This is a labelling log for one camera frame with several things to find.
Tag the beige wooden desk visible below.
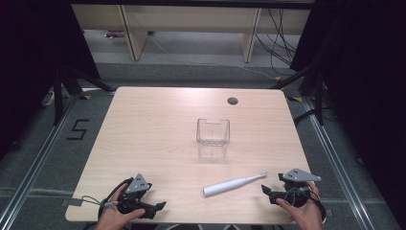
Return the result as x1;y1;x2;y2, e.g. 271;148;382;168
71;3;312;64

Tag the metal floor rail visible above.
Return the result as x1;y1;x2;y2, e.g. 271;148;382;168
302;96;375;230
0;94;81;230

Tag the black curtain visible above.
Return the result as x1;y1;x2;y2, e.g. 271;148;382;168
0;0;102;161
289;0;406;224

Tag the small pink object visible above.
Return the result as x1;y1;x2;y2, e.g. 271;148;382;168
103;30;126;40

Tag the person's left hand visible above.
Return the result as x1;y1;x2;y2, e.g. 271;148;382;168
95;183;147;230

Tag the white electric toothbrush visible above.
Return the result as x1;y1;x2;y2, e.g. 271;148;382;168
202;171;268;198

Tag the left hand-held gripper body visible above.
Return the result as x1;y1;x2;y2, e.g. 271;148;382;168
116;172;153;216

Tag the clear plastic container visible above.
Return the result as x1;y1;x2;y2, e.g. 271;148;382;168
195;118;231;160

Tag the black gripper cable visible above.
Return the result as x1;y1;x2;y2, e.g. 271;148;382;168
98;177;134;221
283;180;328;225

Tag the grey tape patch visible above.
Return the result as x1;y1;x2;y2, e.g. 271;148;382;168
60;197;84;208

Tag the bundle of black cables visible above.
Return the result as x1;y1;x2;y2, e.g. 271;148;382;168
254;8;299;77

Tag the person's right hand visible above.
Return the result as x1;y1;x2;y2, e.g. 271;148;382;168
275;181;326;230

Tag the black metal stand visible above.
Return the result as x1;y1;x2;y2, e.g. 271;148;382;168
52;64;117;127
270;62;326;127

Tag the grey plug with cable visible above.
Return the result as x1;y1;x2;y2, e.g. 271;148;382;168
80;195;120;209

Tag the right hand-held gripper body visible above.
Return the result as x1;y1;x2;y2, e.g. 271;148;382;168
278;168;323;209

